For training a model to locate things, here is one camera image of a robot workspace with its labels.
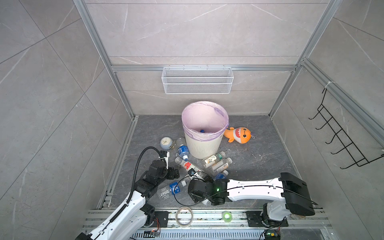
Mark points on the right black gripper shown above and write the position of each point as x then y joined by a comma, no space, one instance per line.
196,199

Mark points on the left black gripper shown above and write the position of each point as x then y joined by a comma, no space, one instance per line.
173,175

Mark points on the blue label bottle front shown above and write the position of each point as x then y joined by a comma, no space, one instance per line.
169,191

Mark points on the small blue label bottle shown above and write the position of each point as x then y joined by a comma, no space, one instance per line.
222,175

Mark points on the white label large bottle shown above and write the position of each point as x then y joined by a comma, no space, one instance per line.
206,202

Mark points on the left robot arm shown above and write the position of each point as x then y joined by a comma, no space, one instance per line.
135,212

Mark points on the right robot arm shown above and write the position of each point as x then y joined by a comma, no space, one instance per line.
286,195

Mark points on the cream ribbed trash bin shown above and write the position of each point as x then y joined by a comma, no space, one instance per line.
202,150

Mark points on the pink bin liner bag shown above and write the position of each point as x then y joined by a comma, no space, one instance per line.
204,115

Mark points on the clear tape roll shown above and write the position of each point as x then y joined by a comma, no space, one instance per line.
184,217

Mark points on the red green label bottle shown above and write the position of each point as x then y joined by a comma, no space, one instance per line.
188,165

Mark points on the light blue alarm clock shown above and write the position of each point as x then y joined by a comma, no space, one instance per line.
167,143

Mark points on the crane label green cap bottle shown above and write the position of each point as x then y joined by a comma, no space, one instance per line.
214,159

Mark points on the clear bottle yellow label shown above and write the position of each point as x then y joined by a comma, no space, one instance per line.
221,166

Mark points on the green tape roll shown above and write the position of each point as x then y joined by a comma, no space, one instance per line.
227,216

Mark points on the orange shark plush toy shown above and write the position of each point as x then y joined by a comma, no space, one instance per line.
241,135

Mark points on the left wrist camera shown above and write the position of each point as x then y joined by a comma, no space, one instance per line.
164,156

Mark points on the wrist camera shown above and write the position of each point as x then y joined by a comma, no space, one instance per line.
191,172
164,156

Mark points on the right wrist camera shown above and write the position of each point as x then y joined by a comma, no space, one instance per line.
191,172

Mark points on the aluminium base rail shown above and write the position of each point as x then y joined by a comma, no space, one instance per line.
209,225

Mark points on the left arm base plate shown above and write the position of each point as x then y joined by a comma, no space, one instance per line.
160,220

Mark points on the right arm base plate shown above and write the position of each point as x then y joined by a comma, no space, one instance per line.
259,219

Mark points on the white wire mesh basket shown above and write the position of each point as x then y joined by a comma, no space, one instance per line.
197,80

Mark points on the black wall hook rack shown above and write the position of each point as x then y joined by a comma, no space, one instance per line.
341,135

